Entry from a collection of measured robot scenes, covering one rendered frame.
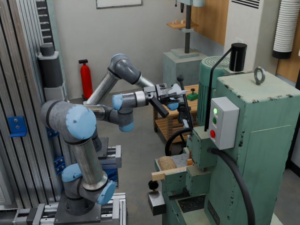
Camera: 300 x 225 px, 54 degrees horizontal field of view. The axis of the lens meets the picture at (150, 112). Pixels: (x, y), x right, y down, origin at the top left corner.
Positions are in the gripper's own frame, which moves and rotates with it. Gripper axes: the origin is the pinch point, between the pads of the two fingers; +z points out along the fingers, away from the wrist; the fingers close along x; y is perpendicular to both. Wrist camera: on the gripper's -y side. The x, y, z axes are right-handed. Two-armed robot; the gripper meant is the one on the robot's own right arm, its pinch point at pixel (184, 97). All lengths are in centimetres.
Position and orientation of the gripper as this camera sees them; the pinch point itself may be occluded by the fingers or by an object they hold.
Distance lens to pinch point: 148.4
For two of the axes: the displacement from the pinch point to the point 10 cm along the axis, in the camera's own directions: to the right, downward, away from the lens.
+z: 9.7, -1.4, 2.2
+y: -2.0, -9.5, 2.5
